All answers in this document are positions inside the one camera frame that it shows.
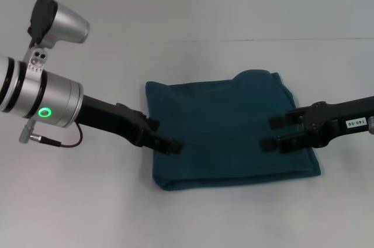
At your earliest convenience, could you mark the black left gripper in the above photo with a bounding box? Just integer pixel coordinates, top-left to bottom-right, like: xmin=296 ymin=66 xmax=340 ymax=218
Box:
xmin=71 ymin=94 xmax=184 ymax=155

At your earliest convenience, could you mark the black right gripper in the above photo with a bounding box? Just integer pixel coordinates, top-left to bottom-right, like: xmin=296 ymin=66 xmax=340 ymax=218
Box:
xmin=261 ymin=95 xmax=374 ymax=155

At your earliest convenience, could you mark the teal blue shirt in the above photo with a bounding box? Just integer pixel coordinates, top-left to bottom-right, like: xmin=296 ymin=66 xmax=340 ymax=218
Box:
xmin=144 ymin=68 xmax=323 ymax=192

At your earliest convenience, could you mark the dark reddish gripper cable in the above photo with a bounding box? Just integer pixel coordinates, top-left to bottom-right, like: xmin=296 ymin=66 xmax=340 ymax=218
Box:
xmin=30 ymin=129 xmax=84 ymax=148

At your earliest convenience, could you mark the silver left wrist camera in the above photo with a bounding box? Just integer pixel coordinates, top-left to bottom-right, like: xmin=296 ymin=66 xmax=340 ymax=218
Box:
xmin=26 ymin=0 xmax=91 ymax=72

